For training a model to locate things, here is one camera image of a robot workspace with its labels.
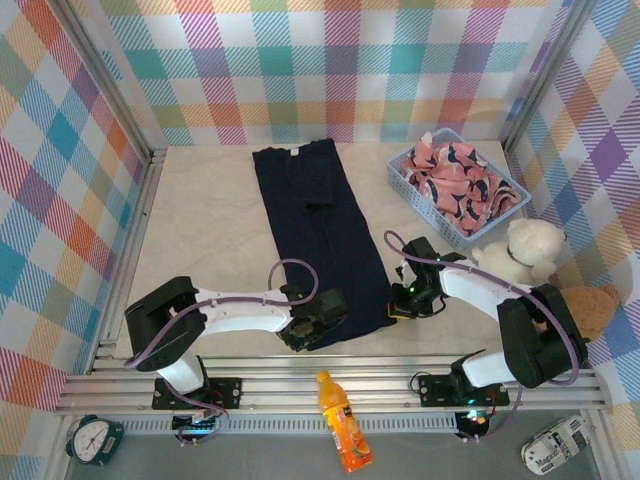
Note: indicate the pink patterned garment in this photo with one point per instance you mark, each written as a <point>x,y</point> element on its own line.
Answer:
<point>450,180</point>

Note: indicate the orange juice bottle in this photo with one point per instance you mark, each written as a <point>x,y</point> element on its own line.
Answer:
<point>345,425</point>

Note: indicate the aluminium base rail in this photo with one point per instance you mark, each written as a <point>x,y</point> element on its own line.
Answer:
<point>285,387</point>

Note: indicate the aluminium left frame post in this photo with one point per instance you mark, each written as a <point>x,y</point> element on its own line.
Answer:
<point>110,75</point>

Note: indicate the light blue plastic basket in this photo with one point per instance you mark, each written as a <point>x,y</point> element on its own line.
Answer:
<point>400,175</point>

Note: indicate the newspaper print pouch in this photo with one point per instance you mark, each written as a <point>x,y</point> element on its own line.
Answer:
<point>555,445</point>

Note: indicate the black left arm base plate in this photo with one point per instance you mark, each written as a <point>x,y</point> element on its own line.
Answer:
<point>225,390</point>

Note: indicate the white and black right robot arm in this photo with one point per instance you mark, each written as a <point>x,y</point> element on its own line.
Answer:
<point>530,330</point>

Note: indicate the aluminium right frame post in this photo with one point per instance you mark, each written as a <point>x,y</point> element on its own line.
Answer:
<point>545,70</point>

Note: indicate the aluminium left side rail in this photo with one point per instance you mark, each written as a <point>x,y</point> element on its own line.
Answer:
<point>140,210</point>

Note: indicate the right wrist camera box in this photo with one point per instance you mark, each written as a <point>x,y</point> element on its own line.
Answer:
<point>401,271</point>

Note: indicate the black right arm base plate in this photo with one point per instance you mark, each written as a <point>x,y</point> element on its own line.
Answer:
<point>435,390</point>

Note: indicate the brown teddy bear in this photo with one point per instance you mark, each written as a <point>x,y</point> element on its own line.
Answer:
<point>595,310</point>

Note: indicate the navy blue shirt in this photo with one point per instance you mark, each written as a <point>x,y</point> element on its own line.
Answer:
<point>320,215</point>

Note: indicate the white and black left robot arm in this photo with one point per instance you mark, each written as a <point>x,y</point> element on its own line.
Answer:
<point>235,315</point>

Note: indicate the aluminium frame post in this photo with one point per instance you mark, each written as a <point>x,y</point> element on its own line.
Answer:
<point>110,75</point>
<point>545,70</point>

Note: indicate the green alarm clock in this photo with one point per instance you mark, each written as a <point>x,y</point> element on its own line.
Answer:
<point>92,440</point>

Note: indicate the white teddy bear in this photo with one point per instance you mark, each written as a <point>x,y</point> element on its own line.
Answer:
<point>530,245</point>

